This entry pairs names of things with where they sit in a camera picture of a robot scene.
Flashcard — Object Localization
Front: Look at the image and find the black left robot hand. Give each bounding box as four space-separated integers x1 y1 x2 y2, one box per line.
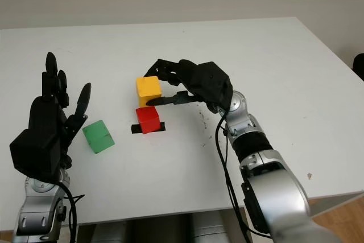
30 51 92 170

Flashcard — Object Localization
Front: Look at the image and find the black chair part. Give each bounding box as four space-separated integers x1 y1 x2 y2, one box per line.
353 53 364 80

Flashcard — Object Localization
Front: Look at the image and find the black tape strip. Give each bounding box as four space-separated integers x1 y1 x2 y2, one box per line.
131 122 166 135

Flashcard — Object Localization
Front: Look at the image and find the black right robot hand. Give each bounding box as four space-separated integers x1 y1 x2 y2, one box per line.
143 58 206 107

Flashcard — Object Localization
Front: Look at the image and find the yellow wooden block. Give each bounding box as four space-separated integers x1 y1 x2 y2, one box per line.
135 76 162 108

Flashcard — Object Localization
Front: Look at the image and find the red wooden block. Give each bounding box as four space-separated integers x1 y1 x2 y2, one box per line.
135 106 160 135

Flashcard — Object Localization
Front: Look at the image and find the grey right robot thigh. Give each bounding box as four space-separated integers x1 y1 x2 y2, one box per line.
190 211 228 243

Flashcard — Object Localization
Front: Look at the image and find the grey robot thigh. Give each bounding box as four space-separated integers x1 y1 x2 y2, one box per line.
92 223 127 243
190 211 228 243

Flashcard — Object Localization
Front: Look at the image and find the green wooden block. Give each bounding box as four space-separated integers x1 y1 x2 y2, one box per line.
82 120 115 155

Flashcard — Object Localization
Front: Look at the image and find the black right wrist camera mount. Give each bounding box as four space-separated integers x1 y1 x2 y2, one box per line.
191 61 234 112

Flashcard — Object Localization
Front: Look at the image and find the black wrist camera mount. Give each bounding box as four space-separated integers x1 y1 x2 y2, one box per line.
191 61 234 112
9 129 68 183

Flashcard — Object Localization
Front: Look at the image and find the grey left robot thigh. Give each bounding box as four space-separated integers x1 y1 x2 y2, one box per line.
92 223 127 243

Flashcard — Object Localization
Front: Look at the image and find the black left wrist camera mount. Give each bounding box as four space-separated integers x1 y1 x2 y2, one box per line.
9 129 68 183

